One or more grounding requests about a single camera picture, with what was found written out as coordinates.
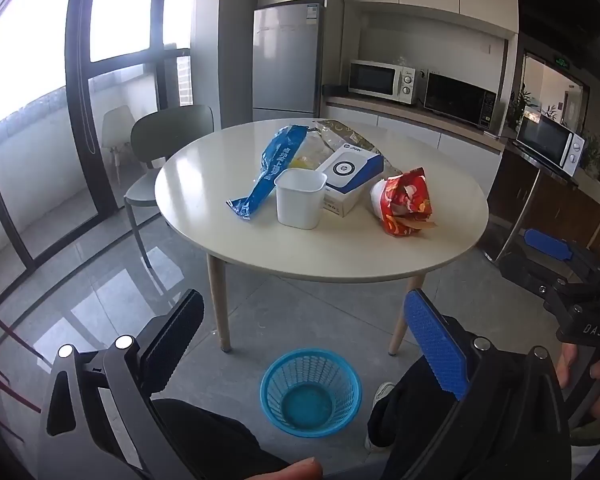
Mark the person's right white shoe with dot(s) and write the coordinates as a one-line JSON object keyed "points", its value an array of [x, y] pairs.
{"points": [[379, 400]]}

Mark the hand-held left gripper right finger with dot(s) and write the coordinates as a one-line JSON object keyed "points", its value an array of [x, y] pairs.
{"points": [[435, 345]]}

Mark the person's right hand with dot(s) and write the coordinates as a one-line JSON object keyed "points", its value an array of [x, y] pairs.
{"points": [[566, 365]]}

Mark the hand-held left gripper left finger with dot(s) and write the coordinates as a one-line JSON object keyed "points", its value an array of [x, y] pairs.
{"points": [[175, 340]]}

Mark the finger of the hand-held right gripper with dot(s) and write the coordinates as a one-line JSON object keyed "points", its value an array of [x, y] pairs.
{"points": [[547, 242], [527, 272]]}

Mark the black framed glass door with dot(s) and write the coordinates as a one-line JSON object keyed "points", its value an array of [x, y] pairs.
{"points": [[77, 60]]}

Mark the blue plastic mesh basket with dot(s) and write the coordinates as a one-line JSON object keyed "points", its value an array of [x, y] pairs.
{"points": [[285, 375]]}

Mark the person's left hand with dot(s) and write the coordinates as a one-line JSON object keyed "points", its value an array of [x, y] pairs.
{"points": [[292, 471]]}

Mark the person's leg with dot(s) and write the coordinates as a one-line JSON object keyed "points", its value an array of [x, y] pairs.
{"points": [[410, 410], [205, 435]]}

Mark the red snack bag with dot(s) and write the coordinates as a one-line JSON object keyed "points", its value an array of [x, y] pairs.
{"points": [[405, 200]]}

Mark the person's left leg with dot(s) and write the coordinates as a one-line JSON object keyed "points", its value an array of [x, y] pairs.
{"points": [[205, 435]]}

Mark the white plastic container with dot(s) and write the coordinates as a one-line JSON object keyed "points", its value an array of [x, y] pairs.
{"points": [[297, 205]]}

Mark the round cream table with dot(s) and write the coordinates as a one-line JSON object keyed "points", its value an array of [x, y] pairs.
{"points": [[330, 245]]}

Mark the white and blue box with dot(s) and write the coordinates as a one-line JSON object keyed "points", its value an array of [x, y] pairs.
{"points": [[352, 170]]}

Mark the silver refrigerator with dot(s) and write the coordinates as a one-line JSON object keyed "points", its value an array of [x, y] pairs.
{"points": [[285, 60]]}

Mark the green chair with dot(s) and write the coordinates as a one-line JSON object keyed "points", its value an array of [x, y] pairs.
{"points": [[170, 130]]}

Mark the clear plastic wrapper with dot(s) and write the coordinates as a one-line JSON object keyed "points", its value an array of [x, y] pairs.
{"points": [[332, 132]]}

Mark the blue snack bag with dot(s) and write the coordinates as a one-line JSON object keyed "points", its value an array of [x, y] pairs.
{"points": [[275, 160]]}

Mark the green exit sign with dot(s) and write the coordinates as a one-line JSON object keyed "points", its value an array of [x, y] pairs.
{"points": [[560, 62]]}

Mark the white chair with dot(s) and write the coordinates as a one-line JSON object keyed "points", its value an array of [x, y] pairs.
{"points": [[117, 122]]}

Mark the white microwave with dials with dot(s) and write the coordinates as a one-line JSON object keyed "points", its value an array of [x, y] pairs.
{"points": [[375, 77]]}

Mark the dark wooden counter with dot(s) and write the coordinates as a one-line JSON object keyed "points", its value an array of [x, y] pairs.
{"points": [[555, 200]]}

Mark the white kitchen counter cabinet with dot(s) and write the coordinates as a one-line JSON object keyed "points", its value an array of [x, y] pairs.
{"points": [[415, 130]]}

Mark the person's right leg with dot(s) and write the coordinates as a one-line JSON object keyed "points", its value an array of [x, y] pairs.
{"points": [[410, 410]]}

